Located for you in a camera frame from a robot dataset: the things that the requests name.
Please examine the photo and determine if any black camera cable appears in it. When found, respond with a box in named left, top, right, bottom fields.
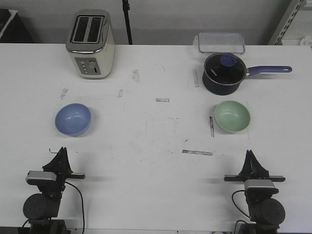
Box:
left=231, top=190, right=252, bottom=232
left=64, top=181, right=85, bottom=234

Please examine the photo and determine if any dark blue saucepan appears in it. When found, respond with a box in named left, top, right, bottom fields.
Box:
left=202, top=53, right=293, bottom=96

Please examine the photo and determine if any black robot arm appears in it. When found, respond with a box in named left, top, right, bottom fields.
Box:
left=224, top=150, right=286, bottom=234
left=23, top=147, right=85, bottom=234

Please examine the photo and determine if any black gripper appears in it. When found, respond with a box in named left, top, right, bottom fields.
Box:
left=36, top=147, right=85, bottom=197
left=224, top=150, right=286, bottom=202

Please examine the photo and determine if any clear plastic food container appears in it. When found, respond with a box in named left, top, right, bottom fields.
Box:
left=193, top=32, right=245, bottom=54

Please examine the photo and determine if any grey metal shelf rack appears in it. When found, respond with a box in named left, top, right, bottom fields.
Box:
left=268, top=0, right=312, bottom=45

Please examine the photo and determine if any glass lid with blue knob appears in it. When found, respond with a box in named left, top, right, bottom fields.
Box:
left=204, top=53, right=247, bottom=85

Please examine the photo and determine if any cream two-slot toaster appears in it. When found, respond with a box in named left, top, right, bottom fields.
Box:
left=66, top=9, right=116, bottom=79

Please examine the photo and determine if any black tripod pole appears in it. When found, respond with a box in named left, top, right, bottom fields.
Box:
left=122, top=0, right=133, bottom=45

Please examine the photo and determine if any green bowl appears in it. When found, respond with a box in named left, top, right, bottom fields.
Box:
left=214, top=100, right=251, bottom=134

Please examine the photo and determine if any blue bowl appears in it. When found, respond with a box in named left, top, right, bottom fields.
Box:
left=55, top=103, right=91, bottom=137

